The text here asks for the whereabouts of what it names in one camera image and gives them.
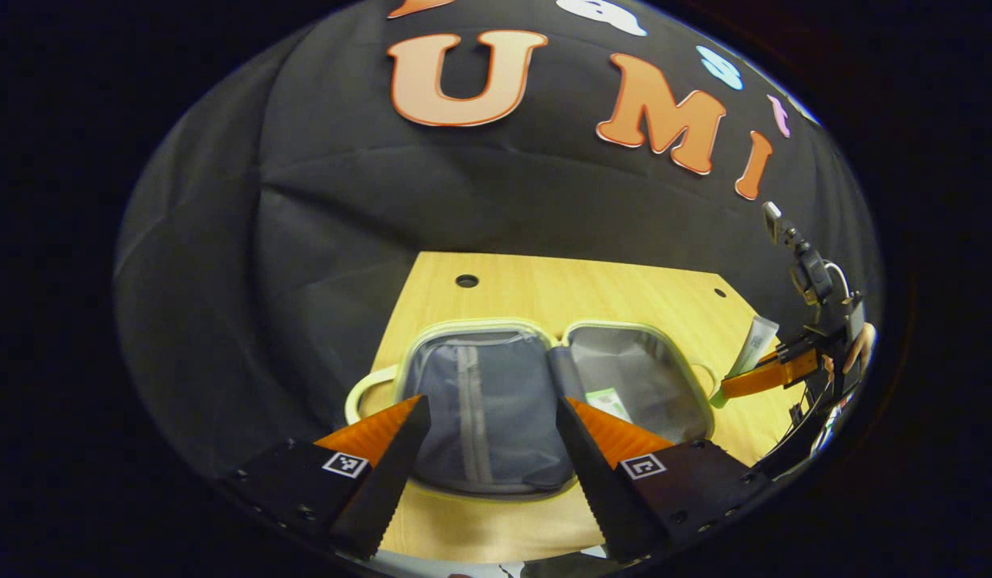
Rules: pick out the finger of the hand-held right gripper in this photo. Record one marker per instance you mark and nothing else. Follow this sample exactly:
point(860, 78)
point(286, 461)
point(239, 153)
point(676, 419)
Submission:
point(769, 376)

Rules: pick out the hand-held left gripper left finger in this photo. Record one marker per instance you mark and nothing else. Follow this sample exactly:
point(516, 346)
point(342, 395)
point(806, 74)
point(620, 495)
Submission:
point(384, 482)

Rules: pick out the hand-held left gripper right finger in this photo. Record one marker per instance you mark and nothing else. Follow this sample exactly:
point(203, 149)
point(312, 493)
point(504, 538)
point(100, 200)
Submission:
point(596, 482)

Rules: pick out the white green skincare tube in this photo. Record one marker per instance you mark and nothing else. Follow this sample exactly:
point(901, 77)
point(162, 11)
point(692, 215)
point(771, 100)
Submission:
point(753, 345)
point(608, 403)

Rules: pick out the pale yellow suitcase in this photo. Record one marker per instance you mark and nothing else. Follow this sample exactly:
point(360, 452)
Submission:
point(496, 401)

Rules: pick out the black backdrop cloth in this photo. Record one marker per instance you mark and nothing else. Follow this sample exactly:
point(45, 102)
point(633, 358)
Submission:
point(464, 201)

